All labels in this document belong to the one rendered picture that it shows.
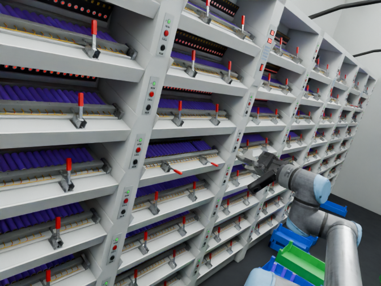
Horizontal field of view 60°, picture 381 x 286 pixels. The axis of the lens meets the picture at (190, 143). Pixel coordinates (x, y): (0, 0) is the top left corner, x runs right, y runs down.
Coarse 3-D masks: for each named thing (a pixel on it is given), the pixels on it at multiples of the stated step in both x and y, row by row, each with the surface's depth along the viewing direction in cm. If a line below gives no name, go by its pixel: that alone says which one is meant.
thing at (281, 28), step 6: (102, 0) 100; (228, 0) 150; (234, 0) 154; (108, 24) 105; (282, 24) 202; (282, 30) 205; (288, 30) 212; (198, 36) 143; (12, 78) 88; (66, 84) 101; (96, 84) 110
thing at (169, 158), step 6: (210, 150) 159; (216, 150) 162; (168, 156) 133; (174, 156) 136; (180, 156) 138; (186, 156) 141; (192, 156) 146; (198, 156) 150; (216, 156) 161; (144, 162) 120; (150, 162) 123; (156, 162) 127; (180, 162) 137
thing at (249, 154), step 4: (248, 152) 133; (252, 152) 133; (236, 156) 135; (240, 156) 133; (244, 156) 133; (248, 156) 132; (252, 156) 132; (240, 160) 133; (256, 160) 131; (248, 164) 131
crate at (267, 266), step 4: (272, 256) 185; (272, 260) 185; (268, 264) 185; (272, 264) 185; (280, 264) 184; (264, 268) 181; (268, 268) 186; (276, 268) 185; (280, 268) 184; (276, 272) 185; (280, 272) 184; (288, 272) 181; (292, 272) 180; (284, 276) 183; (288, 276) 181; (296, 276) 179; (296, 280) 179; (300, 280) 177; (304, 280) 176; (300, 284) 177; (304, 284) 176; (308, 284) 175; (312, 284) 174
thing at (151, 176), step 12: (156, 144) 141; (216, 144) 166; (228, 156) 162; (144, 168) 113; (156, 168) 126; (180, 168) 135; (192, 168) 141; (204, 168) 149; (216, 168) 160; (144, 180) 117; (156, 180) 124; (168, 180) 132
